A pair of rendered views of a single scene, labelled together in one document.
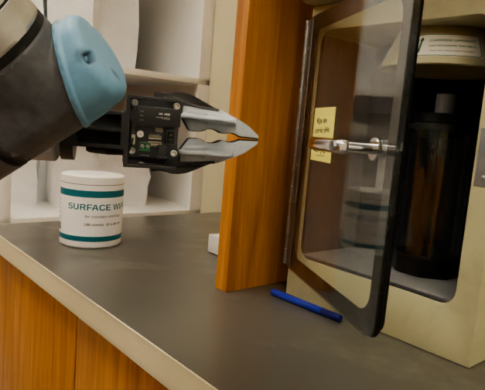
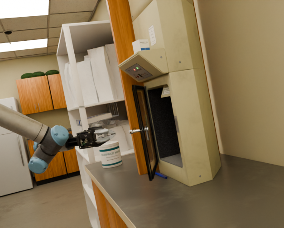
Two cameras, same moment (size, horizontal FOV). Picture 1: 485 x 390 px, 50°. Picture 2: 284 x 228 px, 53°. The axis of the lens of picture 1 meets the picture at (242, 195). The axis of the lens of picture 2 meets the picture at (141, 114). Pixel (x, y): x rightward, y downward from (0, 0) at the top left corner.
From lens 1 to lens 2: 0.80 m
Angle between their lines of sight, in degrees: 23
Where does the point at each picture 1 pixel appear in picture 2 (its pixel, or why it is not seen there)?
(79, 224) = (105, 160)
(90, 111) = (60, 143)
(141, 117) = (80, 137)
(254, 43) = (129, 97)
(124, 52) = not seen: hidden behind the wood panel
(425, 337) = (182, 179)
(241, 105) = (129, 117)
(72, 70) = (54, 137)
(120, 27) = not seen: hidden behind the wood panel
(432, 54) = (166, 94)
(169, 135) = (88, 140)
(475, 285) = (184, 161)
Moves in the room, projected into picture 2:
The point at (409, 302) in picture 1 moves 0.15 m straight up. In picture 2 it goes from (177, 169) to (171, 135)
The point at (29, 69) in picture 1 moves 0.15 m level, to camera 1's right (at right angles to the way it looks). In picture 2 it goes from (47, 139) to (79, 135)
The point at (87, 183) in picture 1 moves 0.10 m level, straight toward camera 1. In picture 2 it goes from (104, 146) to (100, 149)
